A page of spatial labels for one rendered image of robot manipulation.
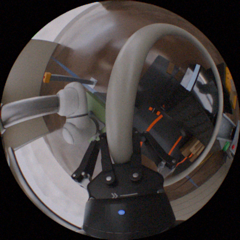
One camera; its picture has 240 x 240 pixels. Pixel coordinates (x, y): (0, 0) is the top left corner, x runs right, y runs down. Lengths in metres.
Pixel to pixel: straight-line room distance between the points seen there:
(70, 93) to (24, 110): 0.27
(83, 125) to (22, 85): 6.29
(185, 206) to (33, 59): 11.63
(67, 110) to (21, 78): 6.07
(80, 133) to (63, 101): 0.19
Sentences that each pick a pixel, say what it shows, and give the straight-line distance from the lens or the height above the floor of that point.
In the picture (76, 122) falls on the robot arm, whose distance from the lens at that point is 0.45.
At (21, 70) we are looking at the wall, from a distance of 6.25.
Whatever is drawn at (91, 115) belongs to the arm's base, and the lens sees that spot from 0.61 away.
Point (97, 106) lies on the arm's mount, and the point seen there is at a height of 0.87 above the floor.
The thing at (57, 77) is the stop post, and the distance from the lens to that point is 1.21.
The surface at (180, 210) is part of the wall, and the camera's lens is 5.82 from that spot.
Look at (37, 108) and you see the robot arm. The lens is 0.41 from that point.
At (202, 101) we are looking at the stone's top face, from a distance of 0.70.
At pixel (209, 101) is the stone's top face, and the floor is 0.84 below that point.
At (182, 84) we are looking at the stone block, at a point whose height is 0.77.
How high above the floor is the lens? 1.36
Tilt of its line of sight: 66 degrees down
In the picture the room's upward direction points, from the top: 128 degrees counter-clockwise
